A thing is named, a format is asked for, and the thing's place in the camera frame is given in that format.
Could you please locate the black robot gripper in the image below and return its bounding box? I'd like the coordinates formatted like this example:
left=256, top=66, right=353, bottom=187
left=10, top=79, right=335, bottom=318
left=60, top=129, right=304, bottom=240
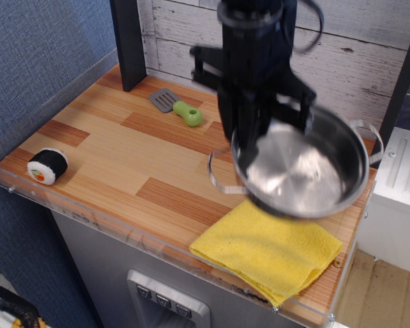
left=190, top=1, right=316, bottom=154

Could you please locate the silver water dispenser panel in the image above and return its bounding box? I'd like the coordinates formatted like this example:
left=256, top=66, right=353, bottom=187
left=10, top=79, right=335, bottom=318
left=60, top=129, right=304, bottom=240
left=126, top=269, right=211, bottom=327

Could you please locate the black cable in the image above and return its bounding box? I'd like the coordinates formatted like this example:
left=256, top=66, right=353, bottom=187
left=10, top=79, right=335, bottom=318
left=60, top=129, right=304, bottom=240
left=292, top=0, right=325, bottom=55

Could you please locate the black left post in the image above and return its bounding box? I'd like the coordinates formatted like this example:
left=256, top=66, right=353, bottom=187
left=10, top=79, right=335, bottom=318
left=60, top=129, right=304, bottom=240
left=110, top=0, right=147, bottom=92

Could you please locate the white toy sink counter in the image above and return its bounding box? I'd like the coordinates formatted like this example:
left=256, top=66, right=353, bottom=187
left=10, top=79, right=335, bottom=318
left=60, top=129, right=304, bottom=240
left=356, top=128, right=410, bottom=271

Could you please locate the yellow folded cloth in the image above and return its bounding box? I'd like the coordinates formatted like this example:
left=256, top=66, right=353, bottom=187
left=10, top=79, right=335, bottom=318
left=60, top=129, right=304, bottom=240
left=189, top=200, right=343, bottom=308

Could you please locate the black and yellow object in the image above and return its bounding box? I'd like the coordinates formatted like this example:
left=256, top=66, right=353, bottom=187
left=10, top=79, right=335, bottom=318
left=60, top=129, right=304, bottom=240
left=0, top=286, right=49, bottom=327

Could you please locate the plush sushi roll toy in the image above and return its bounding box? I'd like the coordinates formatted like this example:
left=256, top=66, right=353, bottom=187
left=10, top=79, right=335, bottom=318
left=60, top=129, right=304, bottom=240
left=27, top=148, right=68, bottom=185

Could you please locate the stainless steel pan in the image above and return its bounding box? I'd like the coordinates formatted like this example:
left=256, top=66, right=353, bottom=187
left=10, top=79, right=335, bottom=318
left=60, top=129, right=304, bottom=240
left=208, top=106, right=384, bottom=219

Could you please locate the black right post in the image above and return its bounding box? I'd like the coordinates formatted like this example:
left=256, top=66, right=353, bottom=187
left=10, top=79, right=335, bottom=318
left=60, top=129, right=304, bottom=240
left=379, top=0, right=410, bottom=139

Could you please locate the grey toy fridge cabinet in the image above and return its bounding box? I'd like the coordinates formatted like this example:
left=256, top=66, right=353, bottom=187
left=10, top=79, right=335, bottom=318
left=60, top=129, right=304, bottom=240
left=53, top=213, right=300, bottom=327

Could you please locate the grey spatula green handle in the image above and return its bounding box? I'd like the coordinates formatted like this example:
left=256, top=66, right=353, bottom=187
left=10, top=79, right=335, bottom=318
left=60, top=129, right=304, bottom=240
left=149, top=87, right=203, bottom=127

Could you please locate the clear acrylic guard rail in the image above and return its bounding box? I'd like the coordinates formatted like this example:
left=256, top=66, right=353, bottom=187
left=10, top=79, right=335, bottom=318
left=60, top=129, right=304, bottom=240
left=0, top=53, right=368, bottom=327

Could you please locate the black post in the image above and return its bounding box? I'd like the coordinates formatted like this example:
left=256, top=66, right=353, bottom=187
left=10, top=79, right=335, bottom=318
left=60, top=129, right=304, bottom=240
left=379, top=0, right=410, bottom=139
left=110, top=0, right=147, bottom=92

